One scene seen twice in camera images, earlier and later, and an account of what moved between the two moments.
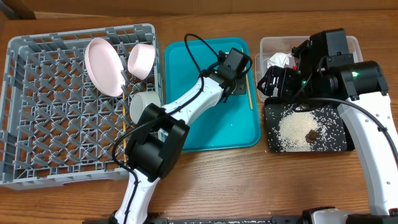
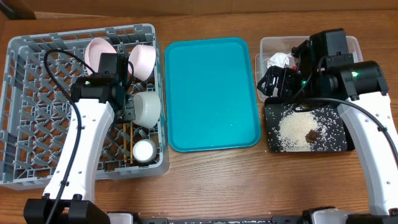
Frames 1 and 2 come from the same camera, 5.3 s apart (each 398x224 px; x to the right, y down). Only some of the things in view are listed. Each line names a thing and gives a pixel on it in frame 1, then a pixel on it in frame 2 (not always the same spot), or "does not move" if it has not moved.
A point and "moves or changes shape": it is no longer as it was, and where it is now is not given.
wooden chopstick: [248, 85] moves or changes shape
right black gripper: [273, 80] does not move
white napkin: [278, 59] does not move
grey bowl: [139, 100] does not move
